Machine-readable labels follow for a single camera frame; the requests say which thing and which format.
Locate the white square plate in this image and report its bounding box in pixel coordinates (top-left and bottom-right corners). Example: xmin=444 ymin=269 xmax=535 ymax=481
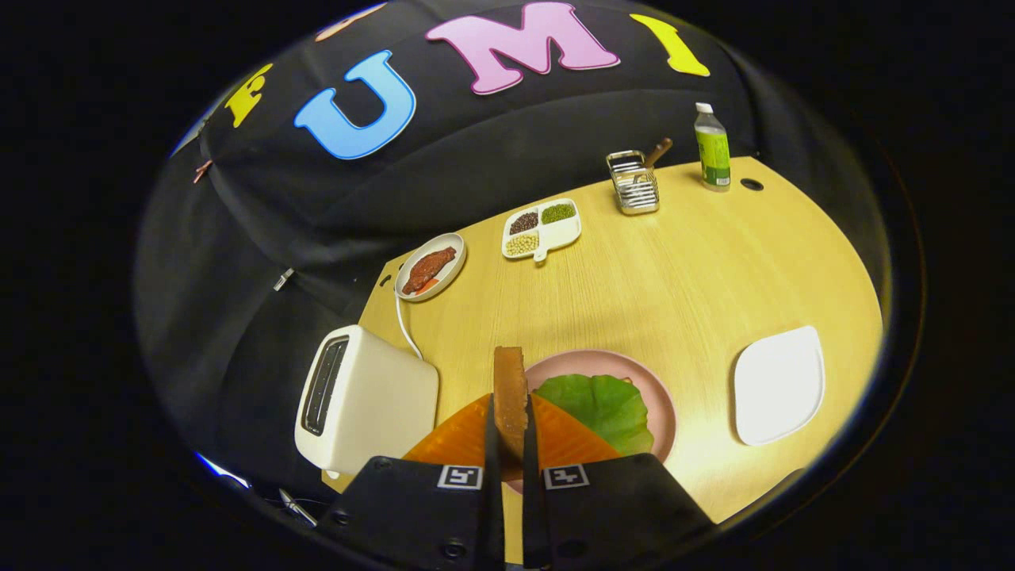
xmin=733 ymin=325 xmax=826 ymax=447

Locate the white toaster cable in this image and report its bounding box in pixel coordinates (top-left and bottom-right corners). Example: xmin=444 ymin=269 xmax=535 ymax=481
xmin=394 ymin=289 xmax=425 ymax=362

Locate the green label plastic bottle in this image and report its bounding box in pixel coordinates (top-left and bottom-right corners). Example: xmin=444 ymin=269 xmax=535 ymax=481
xmin=695 ymin=102 xmax=732 ymax=193

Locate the white toaster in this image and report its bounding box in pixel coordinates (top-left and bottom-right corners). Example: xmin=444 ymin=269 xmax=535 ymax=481
xmin=294 ymin=324 xmax=440 ymax=477

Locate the toasted bread slice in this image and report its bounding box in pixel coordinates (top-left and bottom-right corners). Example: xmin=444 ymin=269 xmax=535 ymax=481
xmin=493 ymin=346 xmax=530 ymax=482

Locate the computer monitor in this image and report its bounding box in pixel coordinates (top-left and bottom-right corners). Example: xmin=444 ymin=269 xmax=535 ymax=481
xmin=195 ymin=452 xmax=251 ymax=489

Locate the brown meat slice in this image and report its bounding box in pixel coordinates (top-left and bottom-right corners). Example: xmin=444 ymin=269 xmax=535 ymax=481
xmin=401 ymin=247 xmax=458 ymax=296

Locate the black backdrop cloth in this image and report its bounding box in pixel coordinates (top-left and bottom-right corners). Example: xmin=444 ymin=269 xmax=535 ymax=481
xmin=135 ymin=0 xmax=889 ymax=508

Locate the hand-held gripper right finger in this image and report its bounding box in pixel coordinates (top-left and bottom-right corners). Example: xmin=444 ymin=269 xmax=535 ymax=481
xmin=521 ymin=393 xmax=717 ymax=571

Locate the pink round plate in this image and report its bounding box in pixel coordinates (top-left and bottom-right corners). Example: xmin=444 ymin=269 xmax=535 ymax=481
xmin=506 ymin=350 xmax=678 ymax=496

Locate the grey round plate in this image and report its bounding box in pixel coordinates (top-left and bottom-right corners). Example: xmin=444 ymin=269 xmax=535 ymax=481
xmin=394 ymin=232 xmax=468 ymax=303

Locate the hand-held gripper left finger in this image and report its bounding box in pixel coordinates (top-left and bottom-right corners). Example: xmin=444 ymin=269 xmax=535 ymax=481
xmin=321 ymin=393 xmax=506 ymax=571

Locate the metal wire basket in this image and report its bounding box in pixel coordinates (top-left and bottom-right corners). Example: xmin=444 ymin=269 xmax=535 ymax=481
xmin=606 ymin=150 xmax=661 ymax=217

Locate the white divided dish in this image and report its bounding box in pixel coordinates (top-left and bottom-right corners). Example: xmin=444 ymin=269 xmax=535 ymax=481
xmin=502 ymin=198 xmax=582 ymax=263

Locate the green lettuce leaf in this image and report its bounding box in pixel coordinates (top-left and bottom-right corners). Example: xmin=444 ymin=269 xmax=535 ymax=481
xmin=533 ymin=374 xmax=656 ymax=457

